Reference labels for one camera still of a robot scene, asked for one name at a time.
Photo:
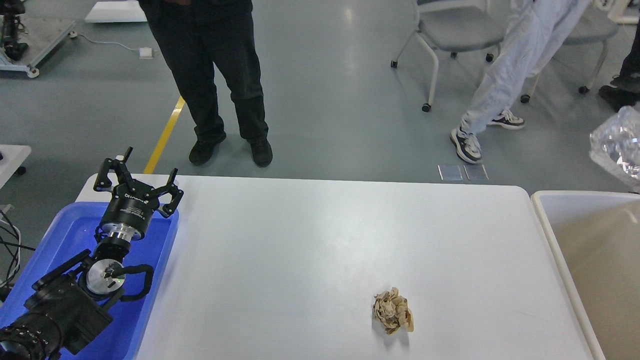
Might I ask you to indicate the beige plastic bin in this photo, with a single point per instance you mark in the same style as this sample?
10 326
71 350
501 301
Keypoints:
595 241

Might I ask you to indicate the crumpled brown paper ball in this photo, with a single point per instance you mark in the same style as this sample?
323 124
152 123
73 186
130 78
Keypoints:
392 311

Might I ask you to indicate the seated person in white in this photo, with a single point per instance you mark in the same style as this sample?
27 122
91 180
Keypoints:
536 30

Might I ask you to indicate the right floor metal plate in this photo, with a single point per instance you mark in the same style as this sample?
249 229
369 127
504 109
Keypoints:
476 172

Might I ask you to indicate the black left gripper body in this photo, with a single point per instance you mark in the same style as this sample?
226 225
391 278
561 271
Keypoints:
129 212

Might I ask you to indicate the grey office chair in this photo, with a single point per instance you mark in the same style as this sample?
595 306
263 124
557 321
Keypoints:
454 27
594 27

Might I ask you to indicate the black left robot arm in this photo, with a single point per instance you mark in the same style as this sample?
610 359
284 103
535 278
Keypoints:
70 304

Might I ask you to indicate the left floor metal plate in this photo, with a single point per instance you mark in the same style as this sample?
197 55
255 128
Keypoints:
450 173

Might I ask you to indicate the floor metal plate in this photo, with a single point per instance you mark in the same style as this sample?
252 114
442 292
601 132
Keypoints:
476 172
450 173

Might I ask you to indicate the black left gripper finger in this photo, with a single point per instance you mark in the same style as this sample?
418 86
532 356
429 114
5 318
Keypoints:
119 168
170 188

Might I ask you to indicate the white side table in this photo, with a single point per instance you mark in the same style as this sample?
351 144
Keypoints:
12 158

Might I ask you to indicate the grey office chair right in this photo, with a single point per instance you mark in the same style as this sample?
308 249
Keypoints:
594 27

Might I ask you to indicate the silver foil bag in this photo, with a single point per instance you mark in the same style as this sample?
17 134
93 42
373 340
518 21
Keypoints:
615 146

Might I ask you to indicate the standing person in black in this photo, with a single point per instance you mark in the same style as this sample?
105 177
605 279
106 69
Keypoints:
197 38

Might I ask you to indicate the seated person in black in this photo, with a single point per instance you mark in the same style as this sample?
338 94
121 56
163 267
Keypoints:
624 89

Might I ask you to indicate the blue plastic tray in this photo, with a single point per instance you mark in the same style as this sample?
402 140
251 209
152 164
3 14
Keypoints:
73 231

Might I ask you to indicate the white floor platform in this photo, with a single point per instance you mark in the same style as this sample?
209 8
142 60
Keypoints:
116 11

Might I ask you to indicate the grey office chair left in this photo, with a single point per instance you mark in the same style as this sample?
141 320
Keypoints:
454 27

